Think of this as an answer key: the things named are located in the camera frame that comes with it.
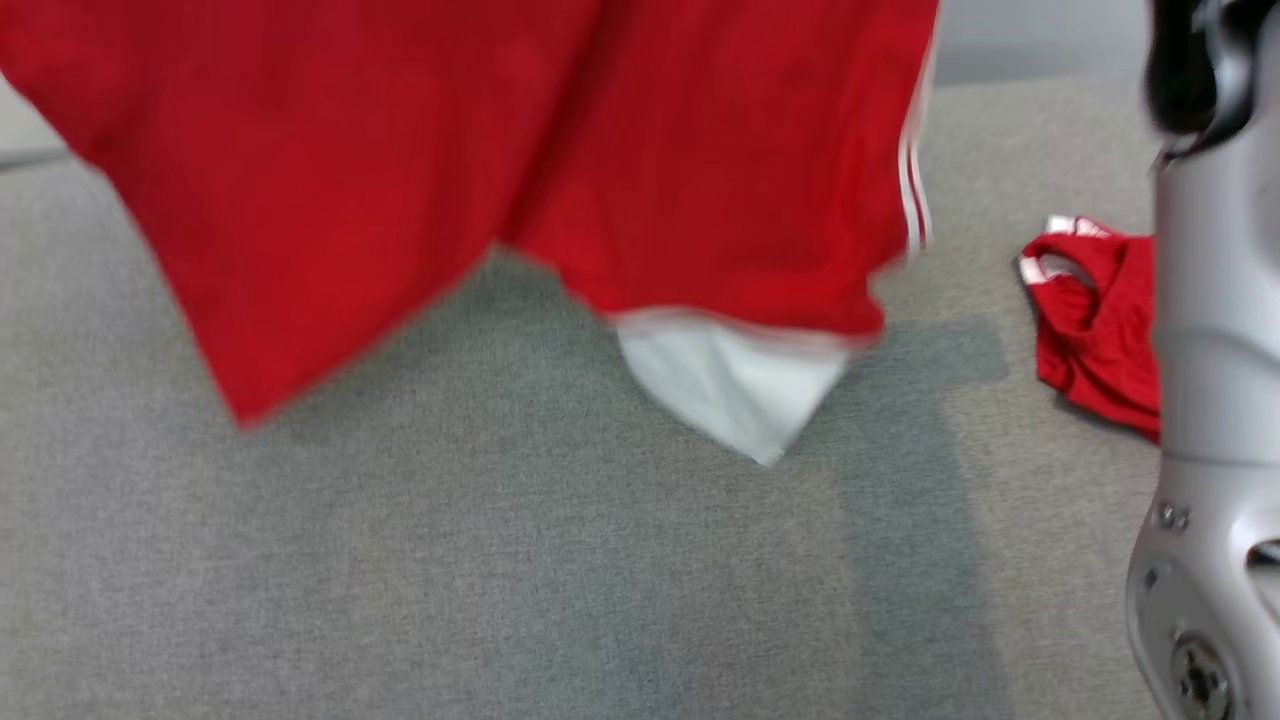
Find red shorts with white stripes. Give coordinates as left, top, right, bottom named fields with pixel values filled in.
left=0, top=0, right=943, bottom=468

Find red jersey with white trim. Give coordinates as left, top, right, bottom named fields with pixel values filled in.
left=1017, top=214, right=1164, bottom=444

